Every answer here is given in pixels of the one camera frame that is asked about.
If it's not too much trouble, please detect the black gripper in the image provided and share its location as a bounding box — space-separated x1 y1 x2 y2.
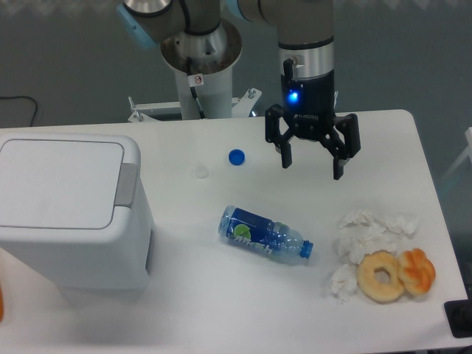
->
265 68 361 180

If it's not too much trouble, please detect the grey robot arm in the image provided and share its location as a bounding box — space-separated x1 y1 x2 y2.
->
117 1 361 179

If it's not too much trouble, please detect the white trash can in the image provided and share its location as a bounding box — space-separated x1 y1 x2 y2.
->
1 132 154 291

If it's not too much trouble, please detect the blue bottle cap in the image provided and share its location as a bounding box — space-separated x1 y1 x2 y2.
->
228 149 246 166

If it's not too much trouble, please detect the clear blue-label plastic bottle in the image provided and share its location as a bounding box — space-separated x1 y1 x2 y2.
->
218 205 313 264

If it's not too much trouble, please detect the white bottle cap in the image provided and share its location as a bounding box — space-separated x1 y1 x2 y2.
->
194 165 209 179

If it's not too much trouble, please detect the small crumpled white tissue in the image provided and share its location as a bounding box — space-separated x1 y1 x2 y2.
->
330 264 358 303

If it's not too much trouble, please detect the orange glazed bread roll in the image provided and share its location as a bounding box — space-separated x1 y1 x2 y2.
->
398 248 436 296

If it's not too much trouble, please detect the black device at edge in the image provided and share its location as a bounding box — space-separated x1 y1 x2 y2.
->
444 299 471 339

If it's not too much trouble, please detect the orange object at edge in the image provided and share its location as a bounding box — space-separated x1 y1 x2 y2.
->
0 287 4 322

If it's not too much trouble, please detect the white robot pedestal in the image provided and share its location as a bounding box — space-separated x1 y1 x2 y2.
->
128 19 262 122

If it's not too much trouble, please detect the black cable on pedestal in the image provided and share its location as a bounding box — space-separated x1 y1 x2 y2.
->
185 55 207 120

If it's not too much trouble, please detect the plain ring donut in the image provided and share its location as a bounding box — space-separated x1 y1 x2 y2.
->
356 251 405 303

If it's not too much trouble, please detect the black floor cable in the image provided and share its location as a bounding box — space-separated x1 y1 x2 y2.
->
0 95 39 128

